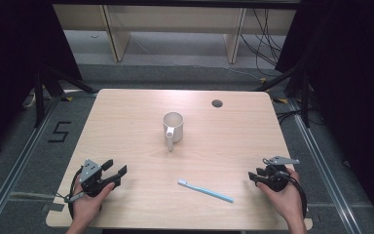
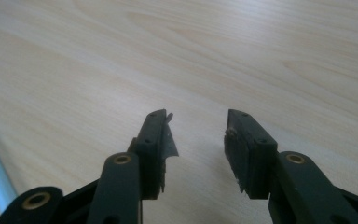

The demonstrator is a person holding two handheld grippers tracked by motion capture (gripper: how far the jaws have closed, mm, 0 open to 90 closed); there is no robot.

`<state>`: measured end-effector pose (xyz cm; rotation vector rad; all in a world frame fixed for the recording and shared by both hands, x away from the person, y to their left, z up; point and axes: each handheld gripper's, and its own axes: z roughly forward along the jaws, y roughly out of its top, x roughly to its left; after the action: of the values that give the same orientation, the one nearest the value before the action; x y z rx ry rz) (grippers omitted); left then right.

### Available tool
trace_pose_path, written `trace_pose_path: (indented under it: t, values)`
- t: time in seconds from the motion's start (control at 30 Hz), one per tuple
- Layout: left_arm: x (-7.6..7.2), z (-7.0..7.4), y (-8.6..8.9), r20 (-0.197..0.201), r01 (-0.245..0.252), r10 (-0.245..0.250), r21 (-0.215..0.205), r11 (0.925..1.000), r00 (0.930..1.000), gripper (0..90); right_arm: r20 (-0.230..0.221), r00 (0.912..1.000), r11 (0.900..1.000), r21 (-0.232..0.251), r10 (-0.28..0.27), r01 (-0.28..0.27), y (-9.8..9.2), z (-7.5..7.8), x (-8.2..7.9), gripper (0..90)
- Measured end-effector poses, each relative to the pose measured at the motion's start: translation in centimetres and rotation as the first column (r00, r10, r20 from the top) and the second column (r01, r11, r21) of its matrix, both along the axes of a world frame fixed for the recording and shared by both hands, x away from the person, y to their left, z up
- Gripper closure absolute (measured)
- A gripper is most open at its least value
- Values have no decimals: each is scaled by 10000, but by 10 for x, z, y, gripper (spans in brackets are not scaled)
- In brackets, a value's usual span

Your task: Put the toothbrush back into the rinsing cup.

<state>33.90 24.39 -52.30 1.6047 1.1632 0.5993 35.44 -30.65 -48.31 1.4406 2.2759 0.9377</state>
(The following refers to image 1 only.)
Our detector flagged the black metal stand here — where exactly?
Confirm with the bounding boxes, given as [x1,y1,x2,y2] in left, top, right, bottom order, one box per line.
[33,66,99,129]
[254,62,312,129]

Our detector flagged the aluminium floor rail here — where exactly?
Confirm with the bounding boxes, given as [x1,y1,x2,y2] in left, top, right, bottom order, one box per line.
[286,97,364,234]
[0,97,61,234]

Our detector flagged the hand-held gripper black cable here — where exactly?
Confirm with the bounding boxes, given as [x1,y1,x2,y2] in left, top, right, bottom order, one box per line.
[56,167,88,220]
[280,170,308,219]

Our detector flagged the person's left hand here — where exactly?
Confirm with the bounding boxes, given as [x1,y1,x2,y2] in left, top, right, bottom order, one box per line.
[72,181,116,228]

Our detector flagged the black curtain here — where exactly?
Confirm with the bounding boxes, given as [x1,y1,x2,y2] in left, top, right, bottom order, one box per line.
[0,0,83,164]
[275,0,374,226]

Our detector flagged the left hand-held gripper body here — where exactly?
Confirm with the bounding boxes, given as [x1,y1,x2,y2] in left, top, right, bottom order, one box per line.
[78,158,123,198]

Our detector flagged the person's right hand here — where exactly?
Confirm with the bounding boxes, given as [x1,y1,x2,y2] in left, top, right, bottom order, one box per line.
[256,168,304,226]

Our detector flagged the dark top frame bar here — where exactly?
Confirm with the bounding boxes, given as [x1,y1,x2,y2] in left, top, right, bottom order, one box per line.
[51,0,302,10]

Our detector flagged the hanging black cables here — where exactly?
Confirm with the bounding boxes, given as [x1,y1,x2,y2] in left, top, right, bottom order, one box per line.
[239,8,287,78]

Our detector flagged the pale wooden shelf unit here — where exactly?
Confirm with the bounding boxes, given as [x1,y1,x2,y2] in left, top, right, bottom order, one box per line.
[52,3,297,65]

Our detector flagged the black floor cables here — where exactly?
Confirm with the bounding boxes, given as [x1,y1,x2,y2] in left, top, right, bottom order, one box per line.
[275,108,326,127]

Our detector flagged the right hand-held gripper black cable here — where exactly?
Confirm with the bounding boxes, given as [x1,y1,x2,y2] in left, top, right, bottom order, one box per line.
[280,170,308,219]

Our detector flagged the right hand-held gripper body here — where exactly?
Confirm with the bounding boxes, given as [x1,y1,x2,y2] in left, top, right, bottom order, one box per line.
[255,155,301,193]

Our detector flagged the white cup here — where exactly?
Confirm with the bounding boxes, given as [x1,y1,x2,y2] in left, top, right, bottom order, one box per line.
[162,111,185,153]

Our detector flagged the left hand-held gripper black cable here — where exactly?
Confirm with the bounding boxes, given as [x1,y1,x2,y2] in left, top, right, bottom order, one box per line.
[56,167,88,220]

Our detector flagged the white cable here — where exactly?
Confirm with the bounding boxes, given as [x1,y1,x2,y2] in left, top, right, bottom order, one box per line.
[21,92,37,109]

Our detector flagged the light blue toothbrush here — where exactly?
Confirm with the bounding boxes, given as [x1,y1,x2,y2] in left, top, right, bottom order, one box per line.
[177,178,235,204]

